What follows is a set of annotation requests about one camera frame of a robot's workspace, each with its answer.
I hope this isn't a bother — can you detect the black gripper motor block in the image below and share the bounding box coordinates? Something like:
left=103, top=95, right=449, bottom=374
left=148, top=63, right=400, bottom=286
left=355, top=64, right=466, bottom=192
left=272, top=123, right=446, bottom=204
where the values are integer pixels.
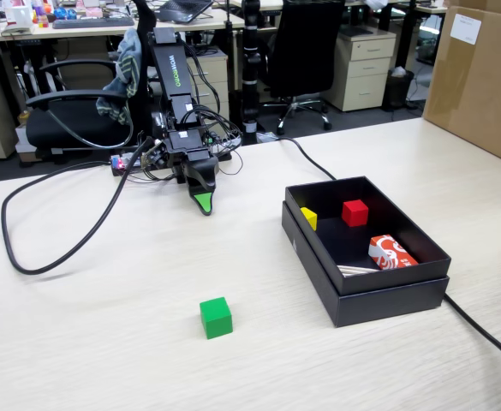
left=179, top=147, right=220, bottom=217

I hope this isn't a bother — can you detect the green wooden cube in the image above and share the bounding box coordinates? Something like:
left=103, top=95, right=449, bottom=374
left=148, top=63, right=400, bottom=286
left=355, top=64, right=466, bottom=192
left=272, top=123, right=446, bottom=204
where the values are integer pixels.
left=199, top=296, right=234, bottom=340

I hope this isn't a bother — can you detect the black cardboard box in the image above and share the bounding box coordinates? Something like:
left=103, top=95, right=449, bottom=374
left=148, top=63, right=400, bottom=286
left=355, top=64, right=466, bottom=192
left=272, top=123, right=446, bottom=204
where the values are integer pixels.
left=284, top=175, right=452, bottom=296

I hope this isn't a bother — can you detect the black open box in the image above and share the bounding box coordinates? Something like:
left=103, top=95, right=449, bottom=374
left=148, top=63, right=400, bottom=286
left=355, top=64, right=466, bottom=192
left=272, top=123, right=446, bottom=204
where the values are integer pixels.
left=280, top=200, right=450, bottom=329

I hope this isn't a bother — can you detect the large brown cardboard box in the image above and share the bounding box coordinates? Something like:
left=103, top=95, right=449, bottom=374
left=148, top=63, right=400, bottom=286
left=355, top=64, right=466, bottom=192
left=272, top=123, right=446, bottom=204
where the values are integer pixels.
left=421, top=0, right=501, bottom=170

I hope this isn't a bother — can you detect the controller board with lights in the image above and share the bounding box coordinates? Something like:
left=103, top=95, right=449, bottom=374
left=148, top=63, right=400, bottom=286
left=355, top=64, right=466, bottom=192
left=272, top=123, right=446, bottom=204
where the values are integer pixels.
left=110, top=152, right=142, bottom=177

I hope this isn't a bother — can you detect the yellow wooden cube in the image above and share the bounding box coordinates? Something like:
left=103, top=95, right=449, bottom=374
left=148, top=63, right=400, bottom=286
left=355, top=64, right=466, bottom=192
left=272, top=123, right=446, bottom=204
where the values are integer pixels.
left=300, top=206, right=319, bottom=231

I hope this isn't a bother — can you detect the beige drawer cabinet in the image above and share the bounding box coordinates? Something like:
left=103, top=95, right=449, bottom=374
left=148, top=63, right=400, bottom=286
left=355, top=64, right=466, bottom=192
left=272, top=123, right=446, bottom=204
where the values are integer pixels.
left=321, top=28, right=397, bottom=113
left=184, top=46, right=230, bottom=126

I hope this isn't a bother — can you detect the black vertical pole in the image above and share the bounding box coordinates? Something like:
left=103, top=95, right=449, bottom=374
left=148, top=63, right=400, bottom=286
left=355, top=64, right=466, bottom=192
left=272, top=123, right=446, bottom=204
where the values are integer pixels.
left=238, top=0, right=263, bottom=146

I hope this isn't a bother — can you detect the black office chair with armrests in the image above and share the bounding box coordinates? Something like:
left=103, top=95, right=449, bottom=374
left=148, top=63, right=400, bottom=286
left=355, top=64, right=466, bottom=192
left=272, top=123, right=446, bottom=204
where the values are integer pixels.
left=24, top=0, right=159, bottom=166

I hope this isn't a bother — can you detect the grey striped towel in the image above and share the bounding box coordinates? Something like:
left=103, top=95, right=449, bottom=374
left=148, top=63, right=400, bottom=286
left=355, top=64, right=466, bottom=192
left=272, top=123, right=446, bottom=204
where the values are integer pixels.
left=95, top=27, right=144, bottom=126

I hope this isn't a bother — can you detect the red wooden cube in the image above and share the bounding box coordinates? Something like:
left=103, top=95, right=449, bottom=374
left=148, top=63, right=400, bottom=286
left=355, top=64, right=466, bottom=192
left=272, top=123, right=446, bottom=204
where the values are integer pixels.
left=342, top=199, right=370, bottom=228

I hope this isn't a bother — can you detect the beige office desk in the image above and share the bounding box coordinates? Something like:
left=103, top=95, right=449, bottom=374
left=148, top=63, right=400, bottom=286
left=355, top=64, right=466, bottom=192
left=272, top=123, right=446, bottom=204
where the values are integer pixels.
left=0, top=7, right=248, bottom=45

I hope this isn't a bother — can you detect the black mesh office chair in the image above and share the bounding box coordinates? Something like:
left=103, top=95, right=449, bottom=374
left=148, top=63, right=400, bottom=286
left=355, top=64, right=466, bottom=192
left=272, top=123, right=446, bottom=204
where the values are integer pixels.
left=258, top=0, right=348, bottom=136

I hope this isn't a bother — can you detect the silver metal piece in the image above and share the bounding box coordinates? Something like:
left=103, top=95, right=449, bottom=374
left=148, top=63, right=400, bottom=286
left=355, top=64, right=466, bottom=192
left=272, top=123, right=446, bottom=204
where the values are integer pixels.
left=337, top=264, right=382, bottom=277

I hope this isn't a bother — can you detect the black laptop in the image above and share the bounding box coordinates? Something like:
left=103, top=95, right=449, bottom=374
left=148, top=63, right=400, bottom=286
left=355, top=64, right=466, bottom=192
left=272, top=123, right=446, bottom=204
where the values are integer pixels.
left=152, top=0, right=215, bottom=25

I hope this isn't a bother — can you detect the orange white printed carton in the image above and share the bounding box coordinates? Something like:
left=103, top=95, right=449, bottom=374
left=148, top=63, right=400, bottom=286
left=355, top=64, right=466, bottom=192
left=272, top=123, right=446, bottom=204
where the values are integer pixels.
left=368, top=234, right=420, bottom=271

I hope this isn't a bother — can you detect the black computer keyboard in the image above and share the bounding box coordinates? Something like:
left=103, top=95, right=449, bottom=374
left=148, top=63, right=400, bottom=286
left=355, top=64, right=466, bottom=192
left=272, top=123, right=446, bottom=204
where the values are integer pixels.
left=51, top=15, right=136, bottom=30

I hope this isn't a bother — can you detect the black waste bin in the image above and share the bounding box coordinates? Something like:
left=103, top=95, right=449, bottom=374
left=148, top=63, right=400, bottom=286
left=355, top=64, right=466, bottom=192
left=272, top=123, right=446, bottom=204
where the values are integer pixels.
left=382, top=68, right=416, bottom=110

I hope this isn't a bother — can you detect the white shipping label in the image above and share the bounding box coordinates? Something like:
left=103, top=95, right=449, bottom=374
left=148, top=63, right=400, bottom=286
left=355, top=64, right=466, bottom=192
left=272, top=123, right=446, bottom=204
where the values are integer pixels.
left=450, top=13, right=483, bottom=46

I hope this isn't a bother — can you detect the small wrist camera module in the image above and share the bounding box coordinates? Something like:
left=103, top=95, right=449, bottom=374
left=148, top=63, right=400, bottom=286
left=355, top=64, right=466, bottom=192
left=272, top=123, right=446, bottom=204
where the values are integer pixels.
left=140, top=139, right=168, bottom=169

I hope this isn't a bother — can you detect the thick black sleeved cable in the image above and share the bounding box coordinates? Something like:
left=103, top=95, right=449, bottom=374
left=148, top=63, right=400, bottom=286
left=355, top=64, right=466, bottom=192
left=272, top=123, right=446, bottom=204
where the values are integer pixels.
left=0, top=136, right=155, bottom=276

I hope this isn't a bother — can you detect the black power cable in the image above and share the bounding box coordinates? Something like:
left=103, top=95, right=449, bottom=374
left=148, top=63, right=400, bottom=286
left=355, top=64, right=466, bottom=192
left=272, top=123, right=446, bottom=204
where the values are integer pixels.
left=256, top=135, right=501, bottom=411

